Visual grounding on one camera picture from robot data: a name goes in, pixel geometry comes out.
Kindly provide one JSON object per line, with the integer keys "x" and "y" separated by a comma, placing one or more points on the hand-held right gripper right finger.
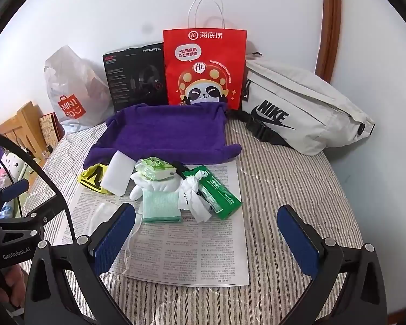
{"x": 297, "y": 240}

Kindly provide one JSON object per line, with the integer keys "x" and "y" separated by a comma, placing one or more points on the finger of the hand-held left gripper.
{"x": 15, "y": 188}
{"x": 37, "y": 217}

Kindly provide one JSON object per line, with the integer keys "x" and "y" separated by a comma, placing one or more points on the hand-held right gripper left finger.
{"x": 113, "y": 237}

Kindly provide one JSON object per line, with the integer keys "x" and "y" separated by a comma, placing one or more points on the white foam net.
{"x": 99, "y": 215}

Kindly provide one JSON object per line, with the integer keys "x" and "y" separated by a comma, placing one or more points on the mint green wipes packet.
{"x": 160, "y": 206}

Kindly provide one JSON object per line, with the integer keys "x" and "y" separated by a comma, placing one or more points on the yellow black packet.
{"x": 93, "y": 176}

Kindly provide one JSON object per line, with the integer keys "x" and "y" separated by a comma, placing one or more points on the white sponge block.
{"x": 120, "y": 172}

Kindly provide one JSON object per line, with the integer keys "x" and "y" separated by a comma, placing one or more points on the green tissue pack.
{"x": 155, "y": 169}

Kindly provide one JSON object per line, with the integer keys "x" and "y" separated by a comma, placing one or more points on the purple towel tray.
{"x": 169, "y": 128}

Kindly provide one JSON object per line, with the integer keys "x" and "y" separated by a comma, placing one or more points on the person's left hand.
{"x": 8, "y": 279}

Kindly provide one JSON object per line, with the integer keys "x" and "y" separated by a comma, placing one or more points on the striped mattress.
{"x": 291, "y": 193}

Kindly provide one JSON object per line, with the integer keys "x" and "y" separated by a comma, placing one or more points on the patterned cardboard box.
{"x": 50, "y": 128}

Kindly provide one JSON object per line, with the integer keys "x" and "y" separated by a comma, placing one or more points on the newspaper sheet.
{"x": 189, "y": 254}

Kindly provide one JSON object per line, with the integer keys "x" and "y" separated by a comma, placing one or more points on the white plastic shopping bag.
{"x": 76, "y": 91}

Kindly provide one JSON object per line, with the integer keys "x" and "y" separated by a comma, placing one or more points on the white waist bag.
{"x": 301, "y": 108}

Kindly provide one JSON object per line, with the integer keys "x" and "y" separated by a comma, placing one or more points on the black headphone box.
{"x": 135, "y": 78}

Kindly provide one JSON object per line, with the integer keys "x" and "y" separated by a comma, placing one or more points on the red paper bag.
{"x": 204, "y": 67}

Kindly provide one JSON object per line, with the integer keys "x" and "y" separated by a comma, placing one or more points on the wooden door frame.
{"x": 331, "y": 23}

